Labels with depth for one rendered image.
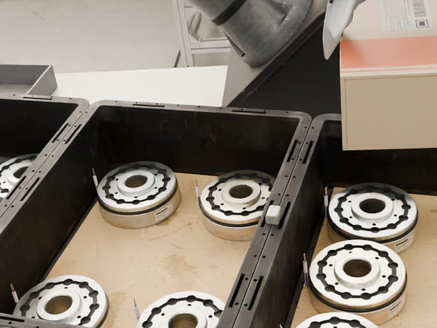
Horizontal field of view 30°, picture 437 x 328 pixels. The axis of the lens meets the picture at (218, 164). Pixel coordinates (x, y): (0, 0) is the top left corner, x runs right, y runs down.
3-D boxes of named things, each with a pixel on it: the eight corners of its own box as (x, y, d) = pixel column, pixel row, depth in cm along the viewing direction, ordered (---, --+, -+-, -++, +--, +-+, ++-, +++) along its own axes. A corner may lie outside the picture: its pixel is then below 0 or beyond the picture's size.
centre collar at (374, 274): (334, 255, 89) (334, 250, 88) (380, 256, 88) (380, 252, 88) (332, 287, 85) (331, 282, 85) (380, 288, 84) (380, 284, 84)
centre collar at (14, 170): (19, 163, 111) (17, 159, 111) (50, 166, 110) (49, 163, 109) (0, 184, 107) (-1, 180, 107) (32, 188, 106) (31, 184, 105)
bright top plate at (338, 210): (339, 181, 100) (339, 177, 100) (423, 191, 97) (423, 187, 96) (319, 234, 93) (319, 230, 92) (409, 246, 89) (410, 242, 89)
